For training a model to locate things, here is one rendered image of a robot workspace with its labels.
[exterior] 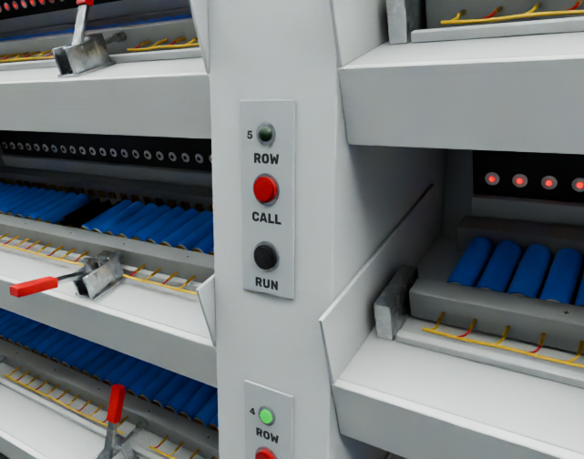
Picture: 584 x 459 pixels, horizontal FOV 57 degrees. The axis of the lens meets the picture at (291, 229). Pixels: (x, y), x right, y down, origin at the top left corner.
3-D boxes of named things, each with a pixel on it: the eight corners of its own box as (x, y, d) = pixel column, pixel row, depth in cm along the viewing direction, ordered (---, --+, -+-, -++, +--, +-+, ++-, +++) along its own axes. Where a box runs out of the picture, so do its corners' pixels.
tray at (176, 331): (230, 393, 41) (198, 290, 37) (-113, 266, 74) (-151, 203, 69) (350, 257, 55) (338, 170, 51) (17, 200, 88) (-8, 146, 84)
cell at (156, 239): (203, 224, 57) (159, 256, 52) (190, 222, 58) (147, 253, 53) (199, 209, 56) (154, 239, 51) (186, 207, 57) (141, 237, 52)
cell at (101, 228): (149, 214, 61) (106, 242, 57) (140, 216, 62) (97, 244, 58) (142, 199, 61) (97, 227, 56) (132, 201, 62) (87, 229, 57)
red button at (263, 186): (272, 204, 33) (272, 178, 33) (252, 201, 34) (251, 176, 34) (282, 201, 34) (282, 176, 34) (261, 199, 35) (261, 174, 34)
